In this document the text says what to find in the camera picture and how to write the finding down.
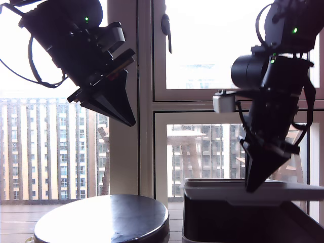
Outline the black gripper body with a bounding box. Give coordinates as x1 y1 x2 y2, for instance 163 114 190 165
239 95 302 159

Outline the white recycling bin body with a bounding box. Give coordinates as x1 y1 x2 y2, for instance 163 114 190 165
182 193 324 243

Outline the wooden folding chair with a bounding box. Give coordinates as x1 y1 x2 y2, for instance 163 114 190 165
97 126 110 196
235 125 308 211

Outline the thin black camera cable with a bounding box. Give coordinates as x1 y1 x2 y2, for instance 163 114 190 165
235 100 254 139

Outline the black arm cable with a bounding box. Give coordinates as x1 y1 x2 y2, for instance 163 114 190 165
291 58 317 144
0 57 68 89
255 3 274 48
28 35 67 86

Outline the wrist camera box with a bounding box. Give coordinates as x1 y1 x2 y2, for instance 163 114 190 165
96 21 127 53
212 89 251 114

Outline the dark window handle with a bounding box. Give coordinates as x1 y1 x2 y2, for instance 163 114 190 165
160 13 173 54

